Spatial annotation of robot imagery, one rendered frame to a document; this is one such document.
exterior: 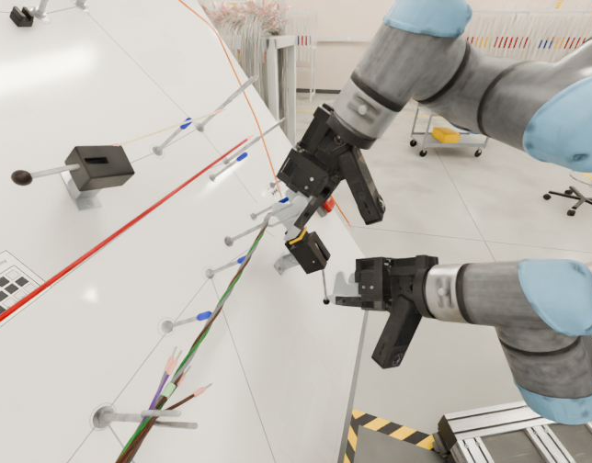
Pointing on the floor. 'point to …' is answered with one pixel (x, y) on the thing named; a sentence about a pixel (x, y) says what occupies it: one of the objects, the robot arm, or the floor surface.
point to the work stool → (580, 195)
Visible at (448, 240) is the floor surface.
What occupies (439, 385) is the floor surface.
